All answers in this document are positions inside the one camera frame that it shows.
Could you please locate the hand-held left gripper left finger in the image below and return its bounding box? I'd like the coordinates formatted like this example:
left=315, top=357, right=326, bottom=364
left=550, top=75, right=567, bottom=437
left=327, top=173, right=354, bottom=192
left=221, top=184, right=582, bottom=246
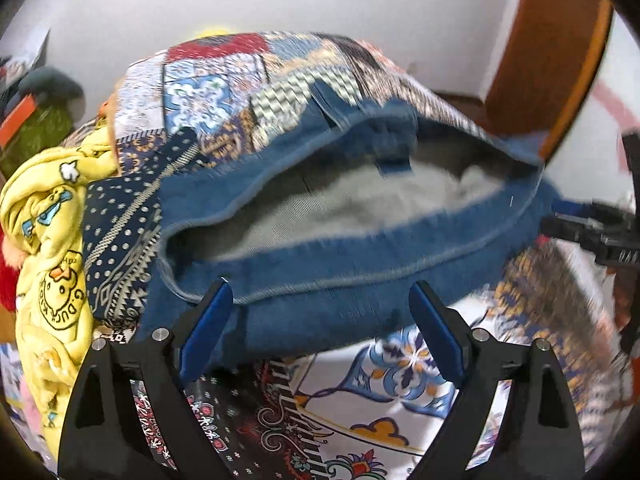
left=57, top=279, right=236, bottom=480

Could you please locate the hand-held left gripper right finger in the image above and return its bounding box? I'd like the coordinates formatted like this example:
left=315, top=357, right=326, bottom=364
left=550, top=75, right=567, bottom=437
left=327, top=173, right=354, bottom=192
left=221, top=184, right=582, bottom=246
left=406, top=280, right=587, bottom=480

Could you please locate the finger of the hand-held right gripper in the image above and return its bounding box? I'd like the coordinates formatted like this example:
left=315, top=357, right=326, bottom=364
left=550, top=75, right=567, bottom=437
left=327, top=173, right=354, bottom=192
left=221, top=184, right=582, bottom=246
left=539, top=215, right=608, bottom=253
left=550, top=199, right=632, bottom=228

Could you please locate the blue denim jacket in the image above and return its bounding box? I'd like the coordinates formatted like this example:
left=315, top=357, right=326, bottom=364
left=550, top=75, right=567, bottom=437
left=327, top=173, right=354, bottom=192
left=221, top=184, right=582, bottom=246
left=134, top=81, right=562, bottom=367

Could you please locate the wooden wardrobe cabinet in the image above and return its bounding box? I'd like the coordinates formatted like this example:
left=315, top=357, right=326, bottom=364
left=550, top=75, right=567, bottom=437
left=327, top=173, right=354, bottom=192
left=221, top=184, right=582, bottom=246
left=484, top=0, right=615, bottom=162

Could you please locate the yellow duck print blanket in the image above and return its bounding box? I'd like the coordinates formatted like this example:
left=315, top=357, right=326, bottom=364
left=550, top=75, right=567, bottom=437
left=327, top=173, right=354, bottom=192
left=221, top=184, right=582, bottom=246
left=0, top=144, right=122, bottom=433

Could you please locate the pink plush toy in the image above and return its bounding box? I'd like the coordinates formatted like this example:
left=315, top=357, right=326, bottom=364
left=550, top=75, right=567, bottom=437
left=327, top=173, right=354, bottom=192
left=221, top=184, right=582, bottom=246
left=15, top=375, right=43, bottom=433

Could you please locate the red plush toy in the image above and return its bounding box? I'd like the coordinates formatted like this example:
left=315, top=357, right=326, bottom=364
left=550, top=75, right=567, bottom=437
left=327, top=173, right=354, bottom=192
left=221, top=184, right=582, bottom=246
left=0, top=239, right=22, bottom=312

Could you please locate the patchwork printed bedspread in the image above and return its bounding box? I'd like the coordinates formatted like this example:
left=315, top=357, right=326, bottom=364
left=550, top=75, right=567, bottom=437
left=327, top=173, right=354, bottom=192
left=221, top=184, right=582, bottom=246
left=82, top=30, right=640, bottom=480

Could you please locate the green patterned cloth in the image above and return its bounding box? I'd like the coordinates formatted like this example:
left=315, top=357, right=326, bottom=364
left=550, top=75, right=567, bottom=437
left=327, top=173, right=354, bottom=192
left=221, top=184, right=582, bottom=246
left=0, top=106, right=77, bottom=177

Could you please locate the orange box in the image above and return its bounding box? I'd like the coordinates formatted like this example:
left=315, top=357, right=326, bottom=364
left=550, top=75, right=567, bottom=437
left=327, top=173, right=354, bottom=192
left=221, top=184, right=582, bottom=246
left=0, top=94, right=37, bottom=147

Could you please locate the yellow plush item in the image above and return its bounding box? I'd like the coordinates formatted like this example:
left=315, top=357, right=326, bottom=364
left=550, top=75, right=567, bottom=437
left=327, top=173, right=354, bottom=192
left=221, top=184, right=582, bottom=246
left=192, top=27, right=237, bottom=42

